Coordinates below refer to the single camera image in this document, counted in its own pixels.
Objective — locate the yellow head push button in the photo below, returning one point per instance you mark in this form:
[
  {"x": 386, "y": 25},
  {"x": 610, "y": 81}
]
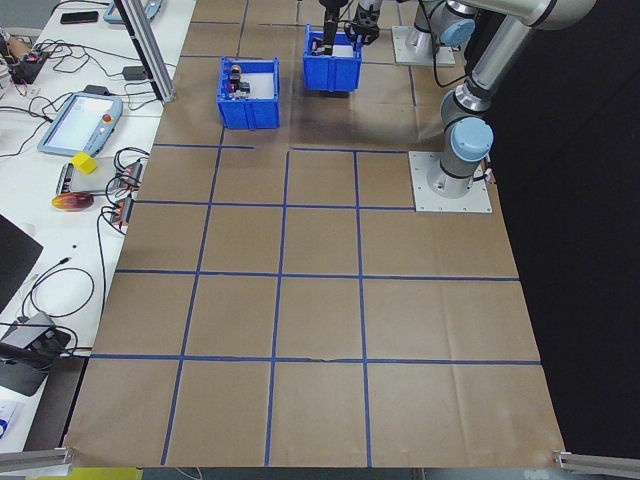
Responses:
[{"x": 236, "y": 69}]

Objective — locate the white blue paper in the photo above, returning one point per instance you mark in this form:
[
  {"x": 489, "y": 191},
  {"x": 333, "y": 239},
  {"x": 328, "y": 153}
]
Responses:
[{"x": 9, "y": 417}]

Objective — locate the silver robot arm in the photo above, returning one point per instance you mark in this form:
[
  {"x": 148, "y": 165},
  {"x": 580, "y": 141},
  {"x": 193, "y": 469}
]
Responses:
[
  {"x": 430, "y": 30},
  {"x": 467, "y": 145}
]

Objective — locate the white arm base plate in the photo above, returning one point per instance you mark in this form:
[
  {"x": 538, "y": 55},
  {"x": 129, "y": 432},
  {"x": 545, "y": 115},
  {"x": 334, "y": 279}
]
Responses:
[
  {"x": 402, "y": 47},
  {"x": 425, "y": 197}
]

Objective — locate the yellow cube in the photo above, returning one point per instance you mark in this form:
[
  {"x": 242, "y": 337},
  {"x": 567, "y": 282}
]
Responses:
[{"x": 84, "y": 163}]

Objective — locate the pile of push-button switches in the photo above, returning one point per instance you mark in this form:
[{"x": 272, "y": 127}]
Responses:
[{"x": 262, "y": 85}]

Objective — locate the black frame cover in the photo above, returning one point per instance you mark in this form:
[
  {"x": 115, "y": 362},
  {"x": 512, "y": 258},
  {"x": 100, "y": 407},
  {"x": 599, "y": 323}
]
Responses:
[{"x": 590, "y": 250}]

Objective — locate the grey docking station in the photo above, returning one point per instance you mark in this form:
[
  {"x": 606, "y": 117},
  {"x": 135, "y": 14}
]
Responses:
[{"x": 27, "y": 332}]

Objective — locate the black smartphone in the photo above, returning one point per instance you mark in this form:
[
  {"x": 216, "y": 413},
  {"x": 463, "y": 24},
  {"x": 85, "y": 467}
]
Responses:
[{"x": 79, "y": 17}]

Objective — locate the white bin liner sheet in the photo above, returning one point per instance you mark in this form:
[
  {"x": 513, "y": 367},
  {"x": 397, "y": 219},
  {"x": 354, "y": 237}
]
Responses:
[{"x": 346, "y": 50}]

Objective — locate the black power adapter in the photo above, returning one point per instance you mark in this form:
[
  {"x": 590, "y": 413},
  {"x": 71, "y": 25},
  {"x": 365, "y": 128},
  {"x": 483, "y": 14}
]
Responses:
[
  {"x": 96, "y": 90},
  {"x": 134, "y": 74}
]

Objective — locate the black power strip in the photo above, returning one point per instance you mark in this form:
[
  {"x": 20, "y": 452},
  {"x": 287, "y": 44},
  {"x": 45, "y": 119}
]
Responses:
[{"x": 55, "y": 342}]

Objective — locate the blue bin with push buttons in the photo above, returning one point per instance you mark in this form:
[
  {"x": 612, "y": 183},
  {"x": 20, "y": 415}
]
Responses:
[{"x": 250, "y": 112}]

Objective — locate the red yellow toy fruit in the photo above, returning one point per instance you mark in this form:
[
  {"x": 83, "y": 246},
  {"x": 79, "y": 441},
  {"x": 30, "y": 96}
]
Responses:
[{"x": 72, "y": 202}]

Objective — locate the blue grey teach pendant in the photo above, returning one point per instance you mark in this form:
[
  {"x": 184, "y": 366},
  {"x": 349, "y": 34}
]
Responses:
[
  {"x": 112, "y": 11},
  {"x": 80, "y": 125}
]

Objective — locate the black laptop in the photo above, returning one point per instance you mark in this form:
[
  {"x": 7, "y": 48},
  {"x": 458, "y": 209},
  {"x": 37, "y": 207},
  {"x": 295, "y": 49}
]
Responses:
[{"x": 15, "y": 260}]

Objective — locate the white flat box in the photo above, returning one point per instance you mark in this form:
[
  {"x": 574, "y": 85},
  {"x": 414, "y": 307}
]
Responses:
[{"x": 90, "y": 184}]

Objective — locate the blue bin with capacitors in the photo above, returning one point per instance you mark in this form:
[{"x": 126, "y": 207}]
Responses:
[{"x": 330, "y": 75}]

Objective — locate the aluminium profile post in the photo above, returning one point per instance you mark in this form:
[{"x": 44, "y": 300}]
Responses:
[{"x": 150, "y": 55}]

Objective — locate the grey usb hub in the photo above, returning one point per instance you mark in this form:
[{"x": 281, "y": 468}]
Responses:
[
  {"x": 121, "y": 214},
  {"x": 129, "y": 174}
]

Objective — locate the aluminium profile bar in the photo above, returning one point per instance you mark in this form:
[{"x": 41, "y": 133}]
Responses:
[
  {"x": 35, "y": 459},
  {"x": 595, "y": 461}
]

